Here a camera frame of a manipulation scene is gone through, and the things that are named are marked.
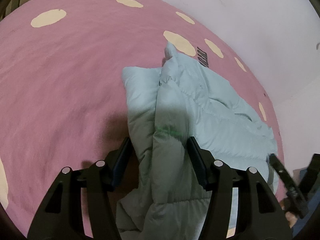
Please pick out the light blue puffer jacket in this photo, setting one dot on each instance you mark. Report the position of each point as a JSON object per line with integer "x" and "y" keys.
{"x": 166, "y": 106}

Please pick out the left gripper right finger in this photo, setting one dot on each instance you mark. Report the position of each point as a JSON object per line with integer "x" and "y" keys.
{"x": 259, "y": 215}

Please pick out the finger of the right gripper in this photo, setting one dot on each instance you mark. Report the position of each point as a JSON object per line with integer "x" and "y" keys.
{"x": 295, "y": 201}
{"x": 311, "y": 175}

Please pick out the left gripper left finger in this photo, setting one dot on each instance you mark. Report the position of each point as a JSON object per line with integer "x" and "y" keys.
{"x": 77, "y": 206}

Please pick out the pink dotted bed sheet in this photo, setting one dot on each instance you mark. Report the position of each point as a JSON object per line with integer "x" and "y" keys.
{"x": 63, "y": 101}

